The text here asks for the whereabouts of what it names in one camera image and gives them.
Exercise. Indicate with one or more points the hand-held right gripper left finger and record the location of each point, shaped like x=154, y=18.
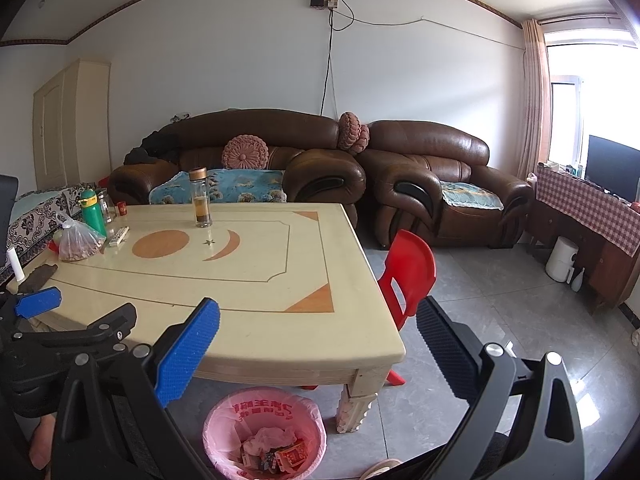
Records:
x=187, y=355

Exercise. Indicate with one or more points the small white box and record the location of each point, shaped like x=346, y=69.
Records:
x=118, y=236

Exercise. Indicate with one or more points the blue printed sofa cover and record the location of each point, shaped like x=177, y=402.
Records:
x=240, y=185

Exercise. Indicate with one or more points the blue printed armchair cover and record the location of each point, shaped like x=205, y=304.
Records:
x=470, y=195

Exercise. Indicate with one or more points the person's left forearm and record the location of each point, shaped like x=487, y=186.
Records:
x=42, y=442

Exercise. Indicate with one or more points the black television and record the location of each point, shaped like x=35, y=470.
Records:
x=612, y=167

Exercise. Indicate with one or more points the window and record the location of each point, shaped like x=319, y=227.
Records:
x=567, y=110

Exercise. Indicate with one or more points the white plastic bag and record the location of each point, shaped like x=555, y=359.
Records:
x=265, y=439

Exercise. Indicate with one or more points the small red cup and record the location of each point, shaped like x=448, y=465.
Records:
x=122, y=208

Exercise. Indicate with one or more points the brown leather armchair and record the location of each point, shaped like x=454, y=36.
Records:
x=430, y=147

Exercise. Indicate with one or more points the red plastic chair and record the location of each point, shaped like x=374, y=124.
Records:
x=410, y=260

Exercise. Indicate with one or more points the brown leather sofa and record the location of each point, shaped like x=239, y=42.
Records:
x=290, y=132

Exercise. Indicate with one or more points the clear bag of nuts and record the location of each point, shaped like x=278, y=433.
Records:
x=77, y=245

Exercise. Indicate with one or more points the pink pumpkin cushion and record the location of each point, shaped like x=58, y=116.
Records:
x=364, y=139
x=347, y=131

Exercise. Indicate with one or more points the white tube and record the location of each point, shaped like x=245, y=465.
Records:
x=16, y=265

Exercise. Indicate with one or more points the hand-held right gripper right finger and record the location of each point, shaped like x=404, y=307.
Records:
x=445, y=350

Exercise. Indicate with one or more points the white round appliance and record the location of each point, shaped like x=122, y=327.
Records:
x=560, y=260

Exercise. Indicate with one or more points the cream wardrobe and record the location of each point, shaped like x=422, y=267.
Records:
x=72, y=120

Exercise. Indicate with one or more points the dark clothes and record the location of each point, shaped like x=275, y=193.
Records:
x=152, y=146

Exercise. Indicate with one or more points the floral patterned bedspread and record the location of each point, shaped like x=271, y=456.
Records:
x=35, y=215

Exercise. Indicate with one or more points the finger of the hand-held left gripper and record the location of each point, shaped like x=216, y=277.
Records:
x=40, y=302
x=100, y=327

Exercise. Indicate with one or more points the round pink knitted cushion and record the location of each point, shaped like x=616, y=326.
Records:
x=245, y=151

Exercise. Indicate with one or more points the beige slipper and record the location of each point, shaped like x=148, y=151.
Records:
x=382, y=469

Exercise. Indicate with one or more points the beige wooden table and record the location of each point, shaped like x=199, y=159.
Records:
x=250, y=260

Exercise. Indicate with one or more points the red checked cloth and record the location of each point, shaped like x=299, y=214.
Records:
x=585, y=202

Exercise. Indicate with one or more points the checkered cloth cabinet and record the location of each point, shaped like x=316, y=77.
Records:
x=607, y=275

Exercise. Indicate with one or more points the glass tea bottle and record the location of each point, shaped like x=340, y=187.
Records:
x=201, y=200

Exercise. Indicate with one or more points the trash bin with pink liner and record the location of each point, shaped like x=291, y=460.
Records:
x=260, y=402

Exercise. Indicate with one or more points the pink curtain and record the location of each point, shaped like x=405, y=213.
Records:
x=534, y=95

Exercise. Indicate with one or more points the small white bottle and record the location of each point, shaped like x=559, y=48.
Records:
x=576, y=281

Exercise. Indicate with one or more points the green water bottle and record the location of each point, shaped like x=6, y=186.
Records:
x=93, y=212

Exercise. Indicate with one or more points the clear glass jar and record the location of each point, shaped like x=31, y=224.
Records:
x=109, y=207

